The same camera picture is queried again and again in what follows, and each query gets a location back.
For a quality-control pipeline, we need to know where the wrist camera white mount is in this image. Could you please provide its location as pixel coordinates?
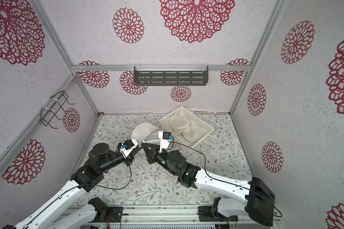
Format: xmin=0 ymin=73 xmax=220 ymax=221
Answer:
xmin=118 ymin=139 xmax=139 ymax=159
xmin=158 ymin=131 xmax=174 ymax=153

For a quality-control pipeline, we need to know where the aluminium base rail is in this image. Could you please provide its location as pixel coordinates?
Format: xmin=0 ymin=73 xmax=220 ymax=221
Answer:
xmin=60 ymin=204 xmax=276 ymax=229

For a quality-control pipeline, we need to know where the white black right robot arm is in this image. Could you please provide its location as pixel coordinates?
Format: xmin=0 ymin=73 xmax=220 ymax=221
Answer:
xmin=142 ymin=143 xmax=275 ymax=227

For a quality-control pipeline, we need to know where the white mesh bag blue trim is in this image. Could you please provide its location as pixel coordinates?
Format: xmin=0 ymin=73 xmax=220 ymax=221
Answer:
xmin=133 ymin=122 xmax=164 ymax=145

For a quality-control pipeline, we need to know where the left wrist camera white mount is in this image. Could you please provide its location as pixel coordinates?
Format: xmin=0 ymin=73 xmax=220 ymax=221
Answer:
xmin=118 ymin=139 xmax=139 ymax=159

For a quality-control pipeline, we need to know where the white perforated plastic basket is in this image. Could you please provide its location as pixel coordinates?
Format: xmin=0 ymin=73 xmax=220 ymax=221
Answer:
xmin=160 ymin=106 xmax=214 ymax=148

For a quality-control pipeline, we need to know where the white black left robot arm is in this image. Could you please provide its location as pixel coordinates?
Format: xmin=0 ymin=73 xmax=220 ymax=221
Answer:
xmin=5 ymin=139 xmax=139 ymax=229

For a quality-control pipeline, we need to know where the black wire wall rack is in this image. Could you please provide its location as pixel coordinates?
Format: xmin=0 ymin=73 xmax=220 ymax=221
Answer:
xmin=39 ymin=90 xmax=75 ymax=129

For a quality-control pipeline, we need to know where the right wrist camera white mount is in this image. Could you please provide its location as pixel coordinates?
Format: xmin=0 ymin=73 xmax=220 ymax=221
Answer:
xmin=158 ymin=131 xmax=174 ymax=153

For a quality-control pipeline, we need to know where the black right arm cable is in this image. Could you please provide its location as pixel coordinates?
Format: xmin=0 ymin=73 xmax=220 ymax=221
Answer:
xmin=169 ymin=140 xmax=283 ymax=219

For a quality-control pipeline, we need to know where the dark grey wall shelf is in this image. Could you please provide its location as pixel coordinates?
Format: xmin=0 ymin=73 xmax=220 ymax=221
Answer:
xmin=133 ymin=66 xmax=209 ymax=86

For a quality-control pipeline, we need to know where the white round alarm clock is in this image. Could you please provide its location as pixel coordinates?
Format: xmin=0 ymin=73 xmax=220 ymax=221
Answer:
xmin=128 ymin=130 xmax=134 ymax=139

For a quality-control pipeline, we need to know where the flat white mesh bag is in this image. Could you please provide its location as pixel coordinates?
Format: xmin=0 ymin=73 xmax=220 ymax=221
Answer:
xmin=182 ymin=125 xmax=204 ymax=143

